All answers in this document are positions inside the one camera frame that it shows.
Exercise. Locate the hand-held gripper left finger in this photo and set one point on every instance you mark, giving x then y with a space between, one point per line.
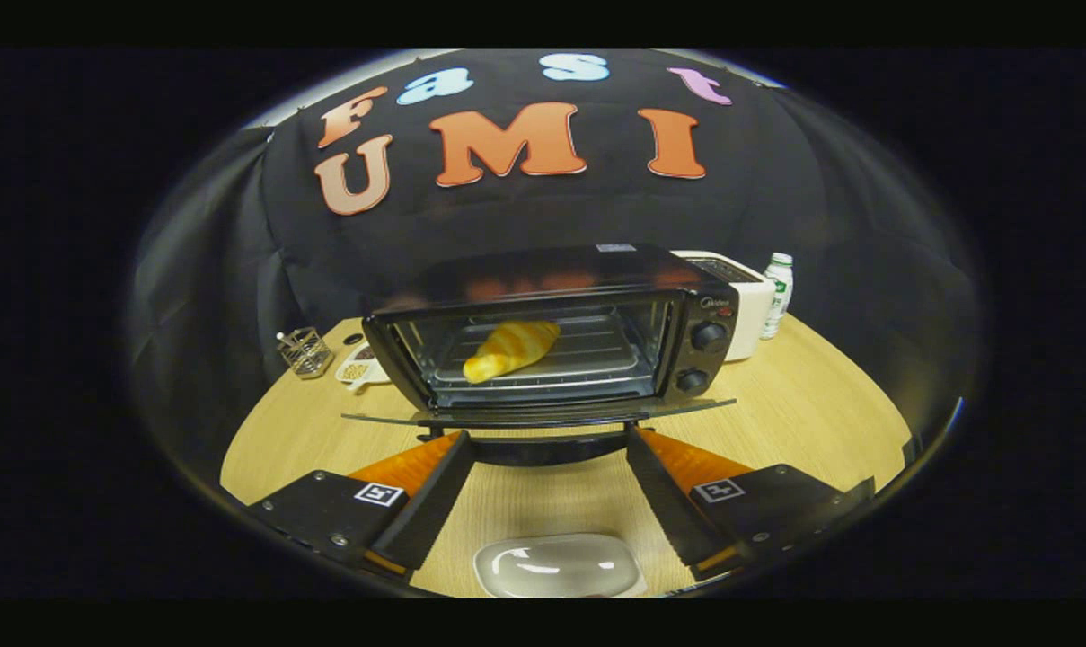
435 508

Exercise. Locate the white pop-up toaster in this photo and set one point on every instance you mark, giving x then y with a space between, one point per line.
751 314

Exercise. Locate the white divided snack dish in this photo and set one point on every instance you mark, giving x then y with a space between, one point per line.
358 370

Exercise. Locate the white bottle green label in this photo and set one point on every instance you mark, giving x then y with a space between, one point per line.
779 296

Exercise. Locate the black toaster oven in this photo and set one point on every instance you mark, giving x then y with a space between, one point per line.
551 270

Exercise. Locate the clear glass plate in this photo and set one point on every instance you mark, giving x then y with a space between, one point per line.
560 566

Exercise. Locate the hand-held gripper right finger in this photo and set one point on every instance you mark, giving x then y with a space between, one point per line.
664 508

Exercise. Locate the golden croissant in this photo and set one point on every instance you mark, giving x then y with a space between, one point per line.
511 350

